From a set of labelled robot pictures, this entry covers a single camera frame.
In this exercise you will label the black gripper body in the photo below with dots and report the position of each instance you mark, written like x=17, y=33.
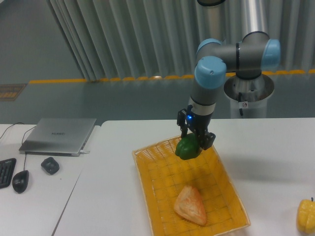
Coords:
x=198, y=124

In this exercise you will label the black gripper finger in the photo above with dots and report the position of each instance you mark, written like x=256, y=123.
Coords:
x=182, y=123
x=206, y=140

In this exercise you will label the green bell pepper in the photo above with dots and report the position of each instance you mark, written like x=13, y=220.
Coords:
x=188, y=147

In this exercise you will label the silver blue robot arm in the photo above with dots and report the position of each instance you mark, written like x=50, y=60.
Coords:
x=233, y=69

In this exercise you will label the yellow wicker basket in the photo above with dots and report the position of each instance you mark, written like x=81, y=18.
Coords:
x=163, y=175

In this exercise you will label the triangular puff pastry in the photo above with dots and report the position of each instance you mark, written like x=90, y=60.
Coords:
x=189, y=205

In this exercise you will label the white pleated curtain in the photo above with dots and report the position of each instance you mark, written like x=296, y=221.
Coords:
x=135, y=39

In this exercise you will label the white usb dongle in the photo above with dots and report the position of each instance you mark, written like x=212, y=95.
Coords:
x=84, y=152

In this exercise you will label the yellow bell pepper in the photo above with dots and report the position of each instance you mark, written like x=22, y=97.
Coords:
x=305, y=220

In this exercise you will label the silver closed laptop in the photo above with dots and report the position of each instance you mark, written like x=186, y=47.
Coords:
x=58, y=136

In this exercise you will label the small black controller device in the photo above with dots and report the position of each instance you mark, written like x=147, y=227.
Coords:
x=50, y=165

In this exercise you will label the black computer mouse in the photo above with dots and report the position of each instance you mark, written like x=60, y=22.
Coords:
x=20, y=181

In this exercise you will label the black keyboard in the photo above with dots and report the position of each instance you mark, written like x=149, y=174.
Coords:
x=6, y=172

